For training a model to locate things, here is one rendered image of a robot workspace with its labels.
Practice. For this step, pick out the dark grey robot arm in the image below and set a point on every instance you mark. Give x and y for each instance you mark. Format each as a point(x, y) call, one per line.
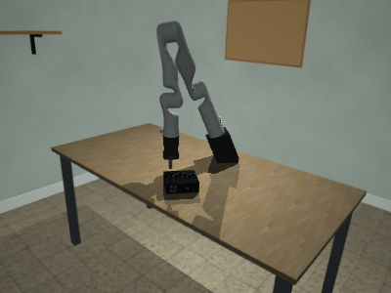
point(169, 32)

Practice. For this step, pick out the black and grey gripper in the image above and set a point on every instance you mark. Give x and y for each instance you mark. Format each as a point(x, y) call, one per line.
point(171, 143)

